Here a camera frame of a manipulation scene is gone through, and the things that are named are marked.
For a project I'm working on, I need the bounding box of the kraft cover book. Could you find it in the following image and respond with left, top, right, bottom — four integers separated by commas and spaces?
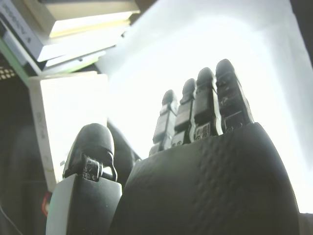
28, 72, 110, 191

